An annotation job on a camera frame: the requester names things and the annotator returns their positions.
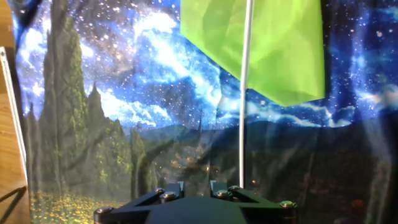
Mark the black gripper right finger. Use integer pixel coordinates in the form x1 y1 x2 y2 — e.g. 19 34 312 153
210 180 298 224

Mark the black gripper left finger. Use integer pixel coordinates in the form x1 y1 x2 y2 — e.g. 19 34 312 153
93 181 187 224

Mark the green flag white pole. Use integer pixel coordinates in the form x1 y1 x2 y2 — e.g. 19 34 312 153
180 0 326 189

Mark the wooden board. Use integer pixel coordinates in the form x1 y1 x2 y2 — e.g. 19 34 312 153
0 0 32 224

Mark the starry night landscape cloth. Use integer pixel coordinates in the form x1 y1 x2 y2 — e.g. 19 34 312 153
6 0 398 224

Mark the white bar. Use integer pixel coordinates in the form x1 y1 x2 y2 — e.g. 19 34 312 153
0 46 29 187

